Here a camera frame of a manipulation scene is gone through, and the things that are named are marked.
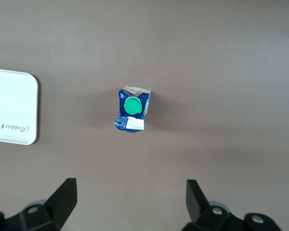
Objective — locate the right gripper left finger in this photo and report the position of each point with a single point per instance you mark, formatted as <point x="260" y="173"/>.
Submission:
<point x="60" y="207"/>

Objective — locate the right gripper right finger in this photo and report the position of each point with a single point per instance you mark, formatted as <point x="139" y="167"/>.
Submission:
<point x="198" y="207"/>

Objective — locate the blue white milk carton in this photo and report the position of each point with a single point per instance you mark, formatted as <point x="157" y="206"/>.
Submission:
<point x="132" y="106"/>

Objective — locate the cream tray with rabbit print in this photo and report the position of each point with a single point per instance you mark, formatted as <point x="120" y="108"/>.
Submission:
<point x="12" y="108"/>

